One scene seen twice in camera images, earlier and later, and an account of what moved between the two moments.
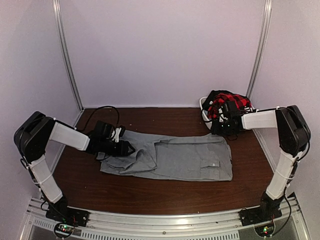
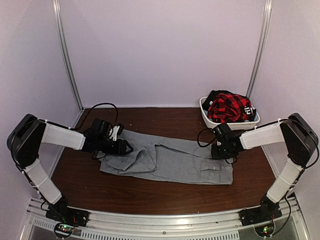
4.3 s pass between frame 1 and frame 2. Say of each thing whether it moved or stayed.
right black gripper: moved
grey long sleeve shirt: stayed
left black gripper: stayed
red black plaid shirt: stayed
